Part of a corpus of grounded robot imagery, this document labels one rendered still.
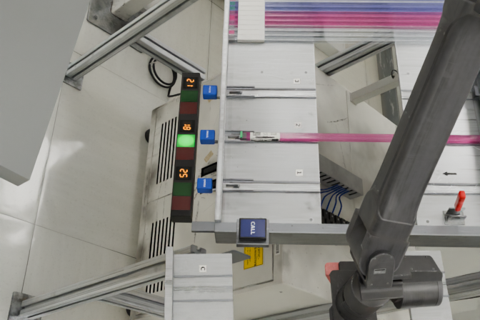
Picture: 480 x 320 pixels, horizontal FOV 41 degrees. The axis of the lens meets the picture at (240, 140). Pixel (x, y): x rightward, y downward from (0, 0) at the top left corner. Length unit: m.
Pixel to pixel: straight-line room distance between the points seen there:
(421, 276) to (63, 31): 0.80
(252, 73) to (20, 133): 0.52
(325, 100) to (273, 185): 0.68
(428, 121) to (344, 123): 1.17
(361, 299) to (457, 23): 0.38
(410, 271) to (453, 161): 0.47
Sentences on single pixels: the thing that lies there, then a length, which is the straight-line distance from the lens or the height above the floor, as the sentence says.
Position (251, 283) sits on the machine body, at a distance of 1.56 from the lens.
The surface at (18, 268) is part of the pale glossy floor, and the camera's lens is 1.80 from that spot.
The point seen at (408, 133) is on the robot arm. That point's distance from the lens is 0.80.
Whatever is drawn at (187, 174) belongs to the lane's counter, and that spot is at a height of 0.66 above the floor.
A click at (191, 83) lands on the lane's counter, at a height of 0.66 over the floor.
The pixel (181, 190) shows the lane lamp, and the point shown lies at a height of 0.65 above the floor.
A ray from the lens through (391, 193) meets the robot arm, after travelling 0.82.
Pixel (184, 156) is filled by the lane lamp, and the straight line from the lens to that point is 1.31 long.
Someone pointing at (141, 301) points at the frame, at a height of 0.32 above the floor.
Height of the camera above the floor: 1.53
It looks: 37 degrees down
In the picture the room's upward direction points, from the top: 66 degrees clockwise
